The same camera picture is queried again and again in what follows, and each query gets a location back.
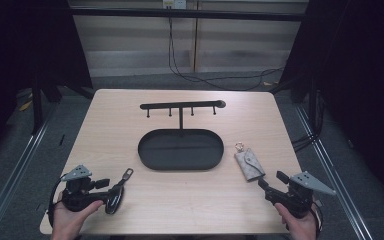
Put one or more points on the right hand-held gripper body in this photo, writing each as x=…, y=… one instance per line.
x=296, y=200

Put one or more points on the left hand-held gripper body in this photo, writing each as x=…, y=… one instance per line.
x=76, y=196

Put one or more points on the grey key pouch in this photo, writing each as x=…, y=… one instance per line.
x=249, y=165

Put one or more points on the black key holder with tray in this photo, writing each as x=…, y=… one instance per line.
x=180, y=150

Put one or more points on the person's left hand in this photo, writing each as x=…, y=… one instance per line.
x=67, y=221

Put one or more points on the person's right hand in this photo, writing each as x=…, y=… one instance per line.
x=300, y=228

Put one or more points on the black metal stand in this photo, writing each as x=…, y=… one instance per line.
x=37, y=106

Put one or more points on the yellow tape piece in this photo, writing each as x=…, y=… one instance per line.
x=25, y=105

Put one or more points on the dark curtain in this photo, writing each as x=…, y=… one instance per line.
x=20, y=50
x=363, y=83

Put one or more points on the black horizontal bar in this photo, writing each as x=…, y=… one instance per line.
x=186, y=14

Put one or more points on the metal floor rail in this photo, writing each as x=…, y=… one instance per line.
x=333, y=173
x=16, y=166

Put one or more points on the white wall socket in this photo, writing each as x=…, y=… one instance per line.
x=175, y=4

